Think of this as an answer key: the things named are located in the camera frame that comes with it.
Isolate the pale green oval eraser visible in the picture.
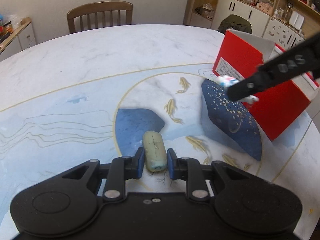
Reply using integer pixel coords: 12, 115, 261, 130
143, 131, 167, 172

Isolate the red cardboard shoe box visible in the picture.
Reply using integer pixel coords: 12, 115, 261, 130
213, 29, 319, 140

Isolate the green jacket on chair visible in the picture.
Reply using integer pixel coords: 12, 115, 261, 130
217, 15, 252, 34

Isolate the white sideboard cabinet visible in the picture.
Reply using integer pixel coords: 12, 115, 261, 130
0, 17, 37, 61

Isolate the brown wooden chair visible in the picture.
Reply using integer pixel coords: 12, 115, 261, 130
67, 1, 133, 34

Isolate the white wall cabinet unit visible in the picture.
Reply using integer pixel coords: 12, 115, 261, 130
183, 0, 319, 49

